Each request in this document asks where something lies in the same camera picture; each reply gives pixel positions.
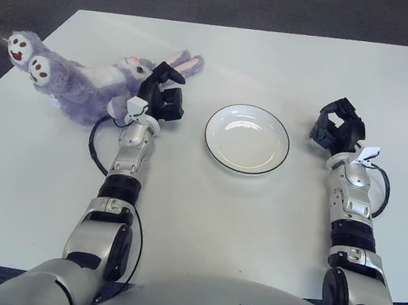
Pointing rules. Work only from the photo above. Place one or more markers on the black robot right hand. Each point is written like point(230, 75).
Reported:
point(345, 135)

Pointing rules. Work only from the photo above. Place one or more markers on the white plate black rim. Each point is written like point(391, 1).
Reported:
point(246, 147)

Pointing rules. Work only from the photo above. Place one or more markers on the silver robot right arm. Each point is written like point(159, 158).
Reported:
point(352, 194)

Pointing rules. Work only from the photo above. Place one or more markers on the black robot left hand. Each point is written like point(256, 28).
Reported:
point(158, 97)

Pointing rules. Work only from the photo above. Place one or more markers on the purple plush bunny doll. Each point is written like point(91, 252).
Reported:
point(84, 88)

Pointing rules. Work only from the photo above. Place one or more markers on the white left wrist connector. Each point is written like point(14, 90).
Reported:
point(135, 106)

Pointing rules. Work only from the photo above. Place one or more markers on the white right wrist connector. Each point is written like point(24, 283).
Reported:
point(368, 154)

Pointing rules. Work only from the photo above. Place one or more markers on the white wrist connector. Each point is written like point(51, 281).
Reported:
point(135, 106)
point(368, 154)

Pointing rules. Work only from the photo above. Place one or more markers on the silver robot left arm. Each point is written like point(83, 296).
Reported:
point(129, 150)

